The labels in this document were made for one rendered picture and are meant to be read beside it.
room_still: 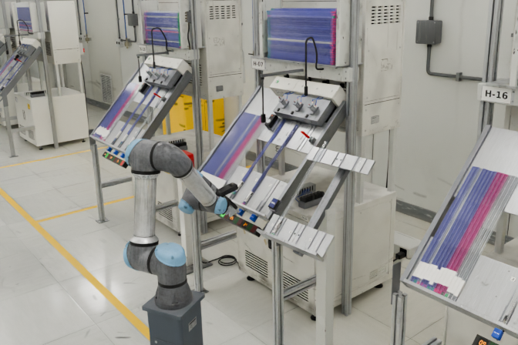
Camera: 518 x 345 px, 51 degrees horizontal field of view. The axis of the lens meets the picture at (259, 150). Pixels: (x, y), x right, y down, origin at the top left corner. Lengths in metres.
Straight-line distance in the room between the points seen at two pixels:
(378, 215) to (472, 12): 1.59
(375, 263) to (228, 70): 1.76
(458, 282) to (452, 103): 2.29
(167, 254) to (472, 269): 1.10
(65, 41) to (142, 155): 4.87
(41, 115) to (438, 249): 5.55
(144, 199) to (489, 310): 1.30
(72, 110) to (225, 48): 3.38
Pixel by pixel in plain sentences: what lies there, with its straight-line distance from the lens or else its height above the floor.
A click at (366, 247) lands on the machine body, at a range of 3.18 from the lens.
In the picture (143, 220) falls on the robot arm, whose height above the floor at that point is 0.88.
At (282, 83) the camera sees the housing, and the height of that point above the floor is 1.26.
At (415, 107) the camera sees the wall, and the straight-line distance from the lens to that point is 4.31.
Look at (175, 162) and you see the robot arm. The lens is 2.10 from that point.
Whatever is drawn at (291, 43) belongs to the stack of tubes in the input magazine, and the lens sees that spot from 2.92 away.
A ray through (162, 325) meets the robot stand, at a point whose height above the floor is 0.48.
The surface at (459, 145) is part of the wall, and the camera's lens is 4.15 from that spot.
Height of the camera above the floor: 1.73
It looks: 16 degrees down
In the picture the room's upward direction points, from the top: 1 degrees counter-clockwise
